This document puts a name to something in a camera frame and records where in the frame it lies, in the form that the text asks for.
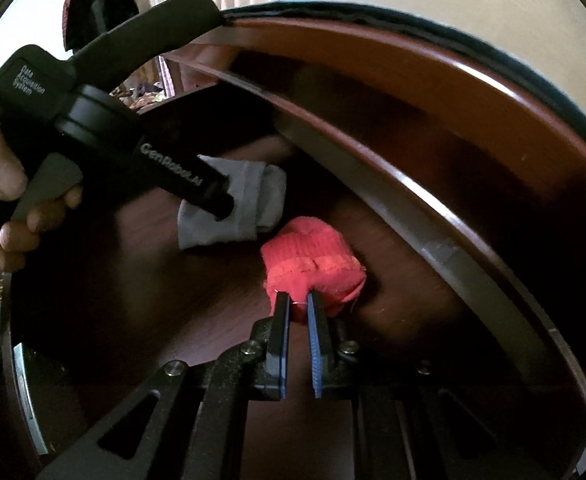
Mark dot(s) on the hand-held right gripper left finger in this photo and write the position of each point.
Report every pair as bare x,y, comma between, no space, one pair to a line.
284,350

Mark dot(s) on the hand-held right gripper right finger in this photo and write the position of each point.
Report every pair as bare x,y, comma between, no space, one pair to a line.
315,350

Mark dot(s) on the dark wooden desk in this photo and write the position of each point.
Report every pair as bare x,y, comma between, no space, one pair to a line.
173,300

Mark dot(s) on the grey underwear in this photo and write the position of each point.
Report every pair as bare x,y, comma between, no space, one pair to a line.
253,200

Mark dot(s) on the dark wooden bed frame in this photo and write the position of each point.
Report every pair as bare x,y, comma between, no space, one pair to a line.
423,85

